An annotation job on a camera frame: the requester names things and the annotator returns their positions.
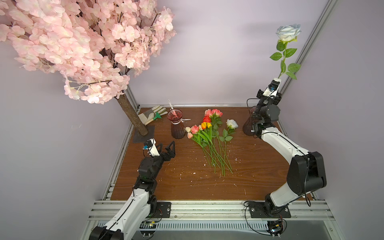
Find beige gardening gloves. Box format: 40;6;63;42
138;105;168;126

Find dark tree base plate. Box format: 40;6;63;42
132;125;156;144

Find pink cherry blossom tree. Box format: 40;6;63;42
1;1;176;136

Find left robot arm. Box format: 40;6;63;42
89;139;176;240

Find dark pink glass vase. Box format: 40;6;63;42
243;106;261;136

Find dark pink vase with ribbon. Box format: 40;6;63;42
167;109;186;139

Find right circuit board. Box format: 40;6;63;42
267;220;284;238

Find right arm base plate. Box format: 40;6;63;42
248;202;292;219

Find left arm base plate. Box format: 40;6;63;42
149;202;172;219

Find pink tulip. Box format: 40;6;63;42
189;125;217;168

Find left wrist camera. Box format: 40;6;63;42
143;138;160;158

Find cream tulip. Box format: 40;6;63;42
185;125;211;158
188;132;210;165

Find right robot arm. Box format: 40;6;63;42
250;89;327;217

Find left circuit board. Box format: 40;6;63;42
139;221;158;239

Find circuit board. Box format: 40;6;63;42
267;220;284;238
139;221;158;239

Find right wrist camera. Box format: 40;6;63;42
263;78;281;97

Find small green garden tool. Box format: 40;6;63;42
153;112;162;120

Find red tulip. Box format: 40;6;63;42
202;115;223;172

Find aluminium front rail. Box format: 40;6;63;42
88;200;335;221

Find orange yellow tulip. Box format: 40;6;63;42
198;122;234;177

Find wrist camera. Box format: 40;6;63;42
143;138;160;158
263;78;281;97

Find white rose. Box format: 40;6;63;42
219;119;239;173
270;24;302;80

